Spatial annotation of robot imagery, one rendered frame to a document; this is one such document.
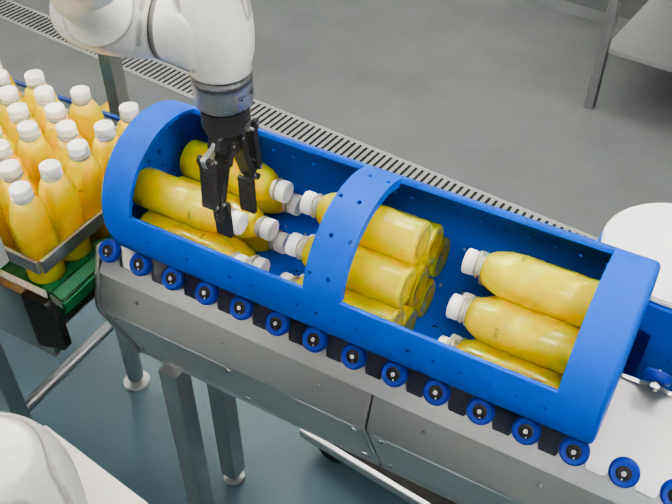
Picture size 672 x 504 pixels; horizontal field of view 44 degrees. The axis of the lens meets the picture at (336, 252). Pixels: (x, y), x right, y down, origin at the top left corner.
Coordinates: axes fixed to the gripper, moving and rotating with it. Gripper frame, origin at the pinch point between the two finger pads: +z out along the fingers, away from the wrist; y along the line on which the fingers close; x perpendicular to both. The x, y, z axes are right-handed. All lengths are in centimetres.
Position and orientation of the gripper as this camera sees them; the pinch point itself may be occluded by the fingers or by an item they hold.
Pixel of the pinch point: (235, 208)
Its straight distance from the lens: 138.6
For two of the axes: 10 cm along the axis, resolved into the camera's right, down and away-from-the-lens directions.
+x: -8.7, -3.4, 3.6
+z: 0.0, 7.3, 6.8
